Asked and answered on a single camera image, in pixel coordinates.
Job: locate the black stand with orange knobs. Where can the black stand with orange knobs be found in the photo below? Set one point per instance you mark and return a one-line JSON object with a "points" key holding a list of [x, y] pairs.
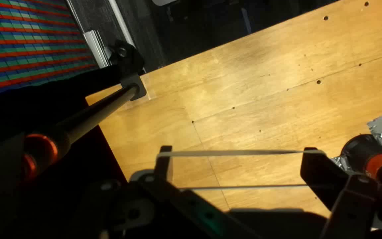
{"points": [[93, 113]]}

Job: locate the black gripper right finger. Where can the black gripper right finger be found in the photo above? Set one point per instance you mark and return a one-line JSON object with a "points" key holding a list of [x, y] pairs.
{"points": [[321, 174]]}

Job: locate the ribbed white rail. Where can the ribbed white rail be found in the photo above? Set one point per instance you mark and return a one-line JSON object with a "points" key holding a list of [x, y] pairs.
{"points": [[97, 47]]}

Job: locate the colourful striped pattern board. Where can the colourful striped pattern board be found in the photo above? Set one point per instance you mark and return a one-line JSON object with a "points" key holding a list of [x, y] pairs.
{"points": [[27, 42]]}

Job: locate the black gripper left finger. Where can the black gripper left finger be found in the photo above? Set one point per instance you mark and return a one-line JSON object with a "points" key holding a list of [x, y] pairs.
{"points": [[165, 161]]}

